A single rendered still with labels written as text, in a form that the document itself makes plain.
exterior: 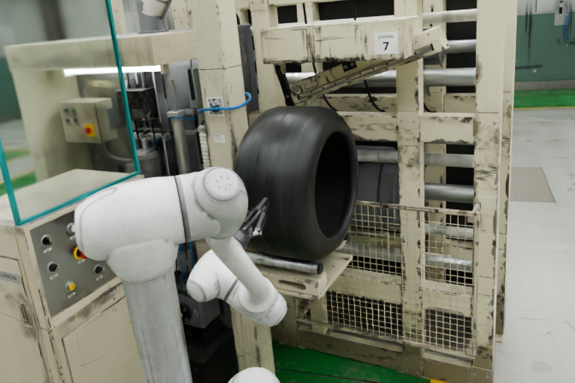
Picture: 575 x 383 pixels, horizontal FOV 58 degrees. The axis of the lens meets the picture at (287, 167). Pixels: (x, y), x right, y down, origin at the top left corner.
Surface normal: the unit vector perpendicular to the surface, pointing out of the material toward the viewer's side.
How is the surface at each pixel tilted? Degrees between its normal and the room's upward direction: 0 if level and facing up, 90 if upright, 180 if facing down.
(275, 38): 90
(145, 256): 104
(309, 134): 51
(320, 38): 90
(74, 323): 90
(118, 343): 90
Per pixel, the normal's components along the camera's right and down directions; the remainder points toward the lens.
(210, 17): -0.46, 0.29
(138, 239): 0.26, 0.44
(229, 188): 0.30, -0.45
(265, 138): -0.37, -0.53
